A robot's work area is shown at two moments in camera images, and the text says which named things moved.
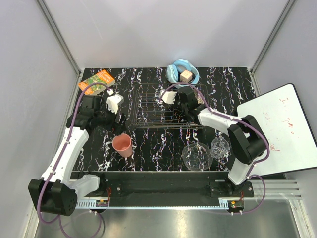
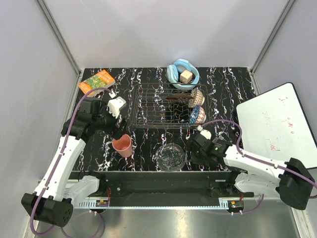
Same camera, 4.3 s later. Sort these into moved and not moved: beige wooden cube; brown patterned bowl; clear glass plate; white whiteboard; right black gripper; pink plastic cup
Moved: clear glass plate; right black gripper
Not moved: brown patterned bowl; pink plastic cup; white whiteboard; beige wooden cube
